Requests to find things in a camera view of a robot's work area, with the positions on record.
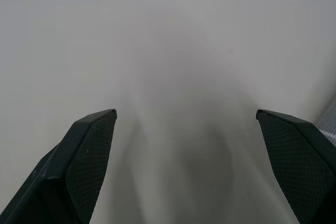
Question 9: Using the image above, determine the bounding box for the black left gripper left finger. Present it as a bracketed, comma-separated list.
[0, 109, 118, 224]

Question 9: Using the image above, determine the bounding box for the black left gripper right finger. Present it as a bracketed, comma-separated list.
[256, 109, 336, 224]

